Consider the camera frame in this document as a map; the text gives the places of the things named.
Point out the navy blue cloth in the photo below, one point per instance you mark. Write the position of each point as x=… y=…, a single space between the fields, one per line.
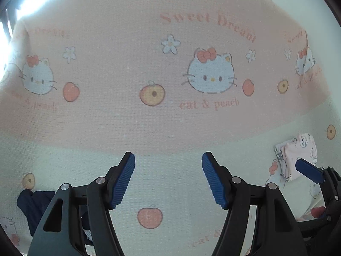
x=29 y=205

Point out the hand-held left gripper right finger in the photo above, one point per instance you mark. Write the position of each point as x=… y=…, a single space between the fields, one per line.
x=213 y=181

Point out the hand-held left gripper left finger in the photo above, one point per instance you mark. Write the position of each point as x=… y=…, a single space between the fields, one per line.
x=124 y=181

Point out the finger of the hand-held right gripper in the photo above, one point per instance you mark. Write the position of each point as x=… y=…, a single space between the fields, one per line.
x=314 y=222
x=309 y=170

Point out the pink cartoon cat printed blanket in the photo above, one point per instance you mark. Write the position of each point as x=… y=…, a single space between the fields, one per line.
x=170 y=58

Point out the pink printed pajama pants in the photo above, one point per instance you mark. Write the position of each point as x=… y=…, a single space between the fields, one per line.
x=301 y=149

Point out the white printed folded cloth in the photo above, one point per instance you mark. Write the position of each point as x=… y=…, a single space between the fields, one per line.
x=279 y=153

